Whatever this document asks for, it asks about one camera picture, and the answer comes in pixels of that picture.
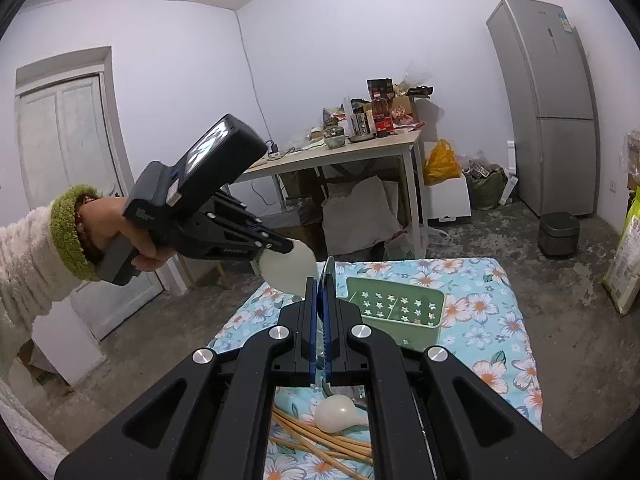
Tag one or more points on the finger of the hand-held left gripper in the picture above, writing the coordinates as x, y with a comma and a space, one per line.
250, 225
225, 247

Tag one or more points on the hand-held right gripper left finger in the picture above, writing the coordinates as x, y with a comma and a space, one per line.
313, 320

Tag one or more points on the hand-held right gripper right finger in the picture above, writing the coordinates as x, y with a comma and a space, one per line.
328, 320

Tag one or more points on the white round rice spoon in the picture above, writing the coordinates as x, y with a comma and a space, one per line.
290, 270

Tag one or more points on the green star-holed utensil holder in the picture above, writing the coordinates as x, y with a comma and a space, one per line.
390, 287

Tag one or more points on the white soup spoon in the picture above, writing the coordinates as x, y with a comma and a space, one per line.
332, 412

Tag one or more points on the bamboo chopstick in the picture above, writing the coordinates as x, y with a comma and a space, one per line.
307, 439
300, 422
285, 444
345, 464

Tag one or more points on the person's left forearm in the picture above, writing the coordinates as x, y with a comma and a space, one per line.
35, 250

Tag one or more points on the person's left hand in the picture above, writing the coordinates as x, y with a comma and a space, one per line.
105, 225

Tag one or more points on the power strip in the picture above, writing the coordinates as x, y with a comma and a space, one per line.
272, 150

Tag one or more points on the white sack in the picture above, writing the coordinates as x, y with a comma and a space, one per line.
360, 215

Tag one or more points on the green bowl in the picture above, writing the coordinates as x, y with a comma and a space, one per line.
334, 139

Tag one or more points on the white-legged wooden table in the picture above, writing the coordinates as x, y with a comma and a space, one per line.
350, 152

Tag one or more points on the white panel door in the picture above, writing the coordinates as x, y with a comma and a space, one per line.
65, 160

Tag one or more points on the floral blue blanket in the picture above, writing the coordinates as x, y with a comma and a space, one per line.
475, 310

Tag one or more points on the red bottle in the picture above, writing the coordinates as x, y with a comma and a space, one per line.
384, 120

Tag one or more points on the white cabinet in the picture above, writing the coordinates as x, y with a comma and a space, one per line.
450, 200

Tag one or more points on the dark brown box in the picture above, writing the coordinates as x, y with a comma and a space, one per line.
380, 87

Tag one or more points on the yellow plastic bag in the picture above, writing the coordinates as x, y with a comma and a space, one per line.
441, 165

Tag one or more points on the pink printed cardboard box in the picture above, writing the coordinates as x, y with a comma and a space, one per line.
404, 110

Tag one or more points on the green bag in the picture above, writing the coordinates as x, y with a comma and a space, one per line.
487, 187

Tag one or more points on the white plastic object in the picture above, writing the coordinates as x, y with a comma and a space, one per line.
511, 170

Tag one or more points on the dark rice cooker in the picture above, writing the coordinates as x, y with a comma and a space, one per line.
558, 235

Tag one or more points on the person's white fleece jacket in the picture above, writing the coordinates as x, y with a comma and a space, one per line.
25, 435

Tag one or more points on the yellow and white rice bag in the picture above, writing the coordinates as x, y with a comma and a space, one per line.
625, 270

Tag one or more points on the silver refrigerator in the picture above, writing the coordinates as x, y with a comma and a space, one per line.
545, 110

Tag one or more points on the pile of plastic bags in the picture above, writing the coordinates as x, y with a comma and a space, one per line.
634, 160

